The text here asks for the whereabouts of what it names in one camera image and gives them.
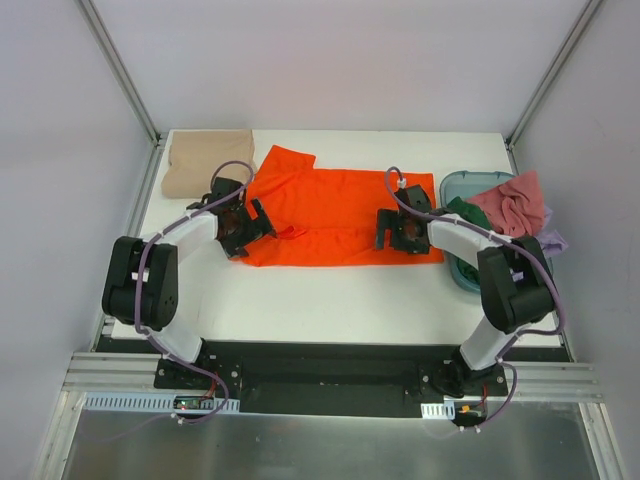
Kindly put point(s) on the right white cable duct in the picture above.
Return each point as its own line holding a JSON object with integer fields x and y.
{"x": 438, "y": 411}

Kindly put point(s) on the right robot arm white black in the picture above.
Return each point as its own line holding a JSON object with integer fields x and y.
{"x": 515, "y": 283}

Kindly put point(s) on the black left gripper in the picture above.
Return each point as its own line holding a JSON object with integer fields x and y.
{"x": 251, "y": 230}

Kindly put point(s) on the green t shirt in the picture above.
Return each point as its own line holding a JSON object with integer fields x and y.
{"x": 471, "y": 214}

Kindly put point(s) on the folded beige t shirt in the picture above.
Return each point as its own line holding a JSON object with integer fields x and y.
{"x": 194, "y": 156}

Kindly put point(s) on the teal plastic basket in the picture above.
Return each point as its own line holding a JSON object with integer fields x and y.
{"x": 466, "y": 184}

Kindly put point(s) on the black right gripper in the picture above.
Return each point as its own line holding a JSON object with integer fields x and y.
{"x": 391, "y": 231}

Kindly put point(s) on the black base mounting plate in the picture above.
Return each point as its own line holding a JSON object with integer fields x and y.
{"x": 317, "y": 379}

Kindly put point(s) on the orange t shirt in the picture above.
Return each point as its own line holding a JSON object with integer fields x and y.
{"x": 322, "y": 217}

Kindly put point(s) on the lavender t shirt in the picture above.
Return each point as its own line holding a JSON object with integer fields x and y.
{"x": 550, "y": 240}

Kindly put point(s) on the front aluminium frame rail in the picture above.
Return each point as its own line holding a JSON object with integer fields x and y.
{"x": 566, "y": 382}

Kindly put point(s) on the pink t shirt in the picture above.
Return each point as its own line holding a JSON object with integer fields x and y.
{"x": 514, "y": 208}

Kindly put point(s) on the left aluminium frame post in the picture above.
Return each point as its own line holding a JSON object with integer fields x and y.
{"x": 109, "y": 50}

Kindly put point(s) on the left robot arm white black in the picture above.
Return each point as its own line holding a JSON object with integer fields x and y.
{"x": 142, "y": 283}

